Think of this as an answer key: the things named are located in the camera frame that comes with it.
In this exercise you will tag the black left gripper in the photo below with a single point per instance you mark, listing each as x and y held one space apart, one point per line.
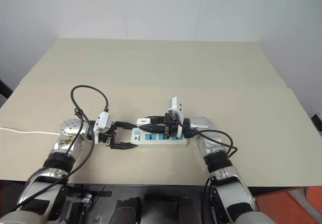
112 135

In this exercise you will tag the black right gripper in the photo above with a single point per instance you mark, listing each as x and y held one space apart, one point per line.
169 127

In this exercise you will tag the white charger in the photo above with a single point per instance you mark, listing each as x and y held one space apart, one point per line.
142 121

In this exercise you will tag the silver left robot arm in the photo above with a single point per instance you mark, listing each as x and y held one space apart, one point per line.
68 130

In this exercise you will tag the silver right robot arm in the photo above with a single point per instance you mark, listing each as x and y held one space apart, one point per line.
201 123

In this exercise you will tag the white power strip blue sockets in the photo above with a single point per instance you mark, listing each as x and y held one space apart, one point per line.
161 143

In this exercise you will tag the dark rounded shape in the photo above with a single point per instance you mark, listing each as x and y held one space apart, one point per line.
128 209

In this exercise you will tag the small metal clamp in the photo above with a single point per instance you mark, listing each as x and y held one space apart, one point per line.
87 198

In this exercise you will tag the dark object at table side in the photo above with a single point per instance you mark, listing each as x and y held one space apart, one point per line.
3 91
317 122

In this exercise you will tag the orange floor mat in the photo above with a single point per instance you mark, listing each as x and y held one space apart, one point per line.
281 209

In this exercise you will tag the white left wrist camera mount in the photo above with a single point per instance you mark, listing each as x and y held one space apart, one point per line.
102 122

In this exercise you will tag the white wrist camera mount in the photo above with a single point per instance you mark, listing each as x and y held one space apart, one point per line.
175 107
102 122

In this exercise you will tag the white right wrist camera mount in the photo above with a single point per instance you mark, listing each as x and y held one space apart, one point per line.
175 107

